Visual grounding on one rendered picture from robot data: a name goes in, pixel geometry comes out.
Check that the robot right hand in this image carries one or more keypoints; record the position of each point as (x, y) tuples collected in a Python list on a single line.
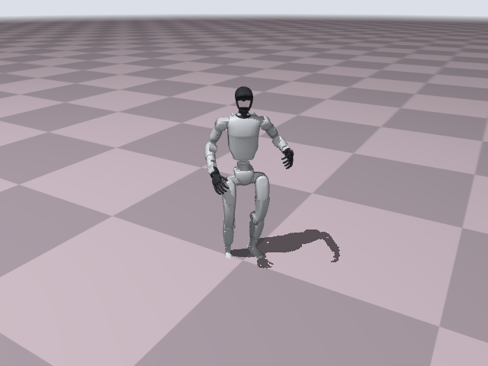
[(217, 181)]

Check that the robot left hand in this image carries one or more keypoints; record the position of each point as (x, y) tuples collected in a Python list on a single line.
[(289, 156)]

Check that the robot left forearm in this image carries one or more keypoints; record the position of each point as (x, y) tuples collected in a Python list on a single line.
[(283, 145)]

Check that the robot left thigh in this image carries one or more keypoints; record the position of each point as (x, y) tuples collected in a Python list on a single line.
[(261, 197)]

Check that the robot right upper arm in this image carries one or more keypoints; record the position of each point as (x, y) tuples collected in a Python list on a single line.
[(220, 125)]

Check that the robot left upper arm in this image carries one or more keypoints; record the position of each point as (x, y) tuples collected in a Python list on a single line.
[(270, 129)]

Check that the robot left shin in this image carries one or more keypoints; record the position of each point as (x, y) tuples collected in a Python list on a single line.
[(255, 232)]

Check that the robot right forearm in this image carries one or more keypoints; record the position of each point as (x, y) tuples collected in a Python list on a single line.
[(210, 157)]

